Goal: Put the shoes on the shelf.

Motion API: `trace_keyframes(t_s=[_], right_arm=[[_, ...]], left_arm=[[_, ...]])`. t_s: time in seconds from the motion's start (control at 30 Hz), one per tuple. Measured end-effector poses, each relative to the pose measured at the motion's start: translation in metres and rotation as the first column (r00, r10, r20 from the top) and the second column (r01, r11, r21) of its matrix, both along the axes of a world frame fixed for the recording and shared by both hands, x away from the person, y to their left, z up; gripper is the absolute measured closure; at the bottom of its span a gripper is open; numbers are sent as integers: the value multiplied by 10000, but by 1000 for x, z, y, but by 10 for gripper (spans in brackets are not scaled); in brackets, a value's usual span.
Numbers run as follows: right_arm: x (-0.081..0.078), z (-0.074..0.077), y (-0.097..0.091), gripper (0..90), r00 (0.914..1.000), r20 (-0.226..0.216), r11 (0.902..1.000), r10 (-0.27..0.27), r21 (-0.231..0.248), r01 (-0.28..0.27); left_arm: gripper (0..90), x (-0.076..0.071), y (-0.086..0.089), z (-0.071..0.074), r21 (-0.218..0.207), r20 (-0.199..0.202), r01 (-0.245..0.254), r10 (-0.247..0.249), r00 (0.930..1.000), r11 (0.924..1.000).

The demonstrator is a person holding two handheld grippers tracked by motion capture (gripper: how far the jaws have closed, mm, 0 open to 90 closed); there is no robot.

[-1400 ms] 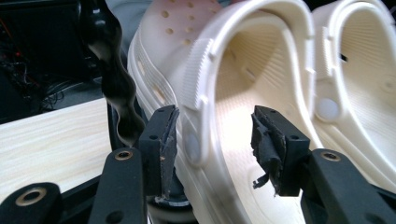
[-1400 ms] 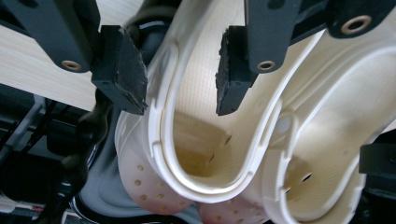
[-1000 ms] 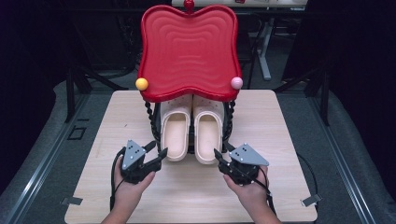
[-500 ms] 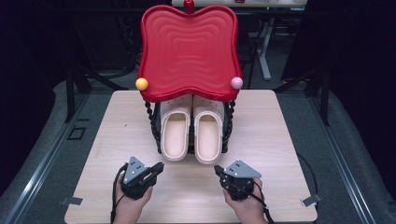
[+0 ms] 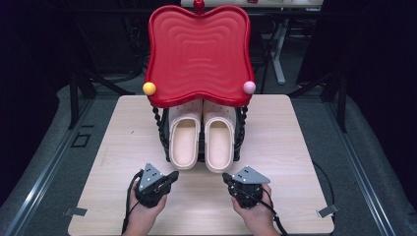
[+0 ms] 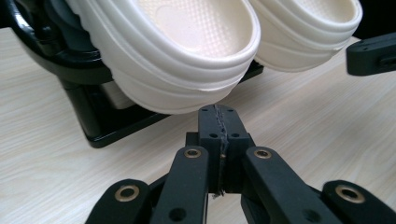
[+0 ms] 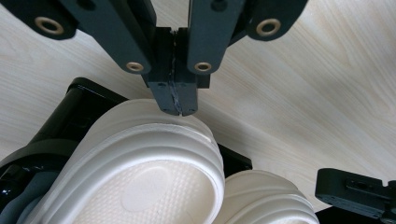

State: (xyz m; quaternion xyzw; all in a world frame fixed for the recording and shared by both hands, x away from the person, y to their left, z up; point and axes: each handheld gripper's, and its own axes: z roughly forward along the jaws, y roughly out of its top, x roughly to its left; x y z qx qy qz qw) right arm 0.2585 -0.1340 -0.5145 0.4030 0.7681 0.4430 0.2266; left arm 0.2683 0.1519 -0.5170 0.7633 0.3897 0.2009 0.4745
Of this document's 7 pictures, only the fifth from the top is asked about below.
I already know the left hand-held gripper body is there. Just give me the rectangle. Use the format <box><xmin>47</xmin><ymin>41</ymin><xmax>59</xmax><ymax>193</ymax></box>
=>
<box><xmin>135</xmin><ymin>162</ymin><xmax>172</xmax><ymax>209</ymax></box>

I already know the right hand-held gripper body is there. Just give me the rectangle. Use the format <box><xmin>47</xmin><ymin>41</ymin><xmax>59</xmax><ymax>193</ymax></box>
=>
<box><xmin>229</xmin><ymin>165</ymin><xmax>271</xmax><ymax>209</ymax></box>

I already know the cream clog shoe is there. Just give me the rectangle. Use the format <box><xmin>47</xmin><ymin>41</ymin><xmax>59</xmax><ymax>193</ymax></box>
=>
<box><xmin>203</xmin><ymin>98</ymin><xmax>237</xmax><ymax>174</ymax></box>
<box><xmin>167</xmin><ymin>98</ymin><xmax>204</xmax><ymax>171</ymax></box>

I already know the red and black shoe rack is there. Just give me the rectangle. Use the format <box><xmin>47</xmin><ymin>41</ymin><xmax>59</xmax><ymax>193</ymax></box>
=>
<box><xmin>142</xmin><ymin>0</ymin><xmax>257</xmax><ymax>163</ymax></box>

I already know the person's left hand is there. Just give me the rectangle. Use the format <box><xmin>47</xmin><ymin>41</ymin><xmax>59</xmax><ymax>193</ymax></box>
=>
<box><xmin>126</xmin><ymin>176</ymin><xmax>168</xmax><ymax>230</ymax></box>

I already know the person's right hand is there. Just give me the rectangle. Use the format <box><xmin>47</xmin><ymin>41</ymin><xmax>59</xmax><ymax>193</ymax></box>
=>
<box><xmin>230</xmin><ymin>184</ymin><xmax>276</xmax><ymax>230</ymax></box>

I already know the grey tape piece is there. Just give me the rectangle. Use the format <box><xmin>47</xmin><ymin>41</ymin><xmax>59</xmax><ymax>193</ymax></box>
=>
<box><xmin>316</xmin><ymin>204</ymin><xmax>340</xmax><ymax>219</ymax></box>
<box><xmin>63</xmin><ymin>206</ymin><xmax>89</xmax><ymax>217</ymax></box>

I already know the black metal stand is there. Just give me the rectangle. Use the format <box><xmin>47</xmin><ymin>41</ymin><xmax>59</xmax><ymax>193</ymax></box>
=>
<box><xmin>287</xmin><ymin>68</ymin><xmax>348</xmax><ymax>134</ymax></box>
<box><xmin>67</xmin><ymin>68</ymin><xmax>136</xmax><ymax>131</ymax></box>

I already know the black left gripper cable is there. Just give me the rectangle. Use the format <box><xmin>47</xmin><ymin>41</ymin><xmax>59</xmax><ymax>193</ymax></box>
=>
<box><xmin>121</xmin><ymin>169</ymin><xmax>146</xmax><ymax>235</ymax></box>

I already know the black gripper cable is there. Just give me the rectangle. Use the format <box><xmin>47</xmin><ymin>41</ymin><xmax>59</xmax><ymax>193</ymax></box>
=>
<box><xmin>121</xmin><ymin>169</ymin><xmax>146</xmax><ymax>235</ymax></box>
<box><xmin>243</xmin><ymin>160</ymin><xmax>336</xmax><ymax>236</ymax></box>

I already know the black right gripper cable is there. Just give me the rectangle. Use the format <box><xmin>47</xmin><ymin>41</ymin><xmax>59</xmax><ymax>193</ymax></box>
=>
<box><xmin>243</xmin><ymin>160</ymin><xmax>336</xmax><ymax>236</ymax></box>

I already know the metal floor rail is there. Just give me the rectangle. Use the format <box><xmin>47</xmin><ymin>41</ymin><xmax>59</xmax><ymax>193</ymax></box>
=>
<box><xmin>324</xmin><ymin>97</ymin><xmax>398</xmax><ymax>236</ymax></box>
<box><xmin>3</xmin><ymin>97</ymin><xmax>96</xmax><ymax>236</ymax></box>

